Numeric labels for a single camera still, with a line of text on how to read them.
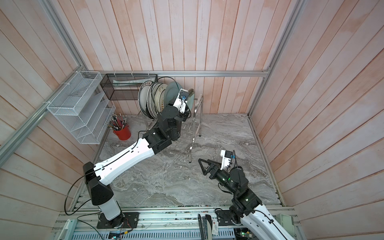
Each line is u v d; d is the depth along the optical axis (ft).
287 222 2.24
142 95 2.45
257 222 1.69
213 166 2.02
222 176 2.07
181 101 1.76
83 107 2.41
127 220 2.39
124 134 3.32
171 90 2.36
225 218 2.40
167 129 1.63
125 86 3.39
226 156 2.11
